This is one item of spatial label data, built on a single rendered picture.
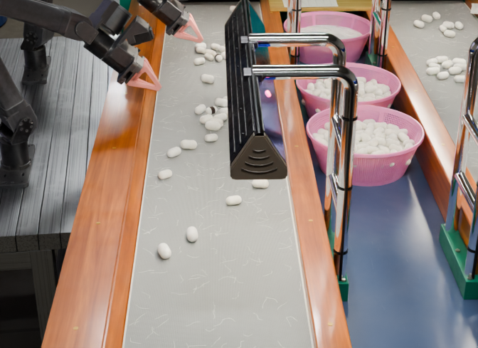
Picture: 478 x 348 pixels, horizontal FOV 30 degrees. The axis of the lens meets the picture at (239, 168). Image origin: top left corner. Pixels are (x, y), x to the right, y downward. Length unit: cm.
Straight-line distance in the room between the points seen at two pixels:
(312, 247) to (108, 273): 37
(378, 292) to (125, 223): 49
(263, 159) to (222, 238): 46
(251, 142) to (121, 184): 64
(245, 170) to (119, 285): 40
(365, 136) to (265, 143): 87
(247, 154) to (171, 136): 84
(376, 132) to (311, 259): 59
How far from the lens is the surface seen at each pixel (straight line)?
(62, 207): 197
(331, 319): 145
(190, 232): 166
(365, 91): 235
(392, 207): 194
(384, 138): 212
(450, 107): 227
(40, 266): 191
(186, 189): 184
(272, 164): 124
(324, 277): 154
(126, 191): 180
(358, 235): 183
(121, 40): 208
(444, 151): 199
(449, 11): 300
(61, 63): 273
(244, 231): 170
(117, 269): 157
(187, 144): 199
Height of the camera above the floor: 164
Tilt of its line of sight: 28 degrees down
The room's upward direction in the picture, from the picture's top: straight up
